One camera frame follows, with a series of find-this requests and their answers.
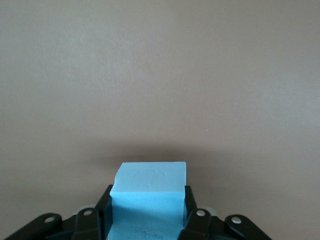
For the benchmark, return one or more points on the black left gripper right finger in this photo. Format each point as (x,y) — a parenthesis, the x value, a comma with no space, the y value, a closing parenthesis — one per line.
(205,225)

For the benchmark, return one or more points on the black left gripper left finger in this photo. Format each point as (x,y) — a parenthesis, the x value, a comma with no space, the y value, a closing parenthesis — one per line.
(85,225)

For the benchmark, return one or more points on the blue foam block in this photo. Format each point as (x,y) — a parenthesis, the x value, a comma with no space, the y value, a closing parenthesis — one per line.
(150,200)

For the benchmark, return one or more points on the brown table cover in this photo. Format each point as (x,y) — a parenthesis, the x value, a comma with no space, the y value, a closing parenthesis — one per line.
(160,75)

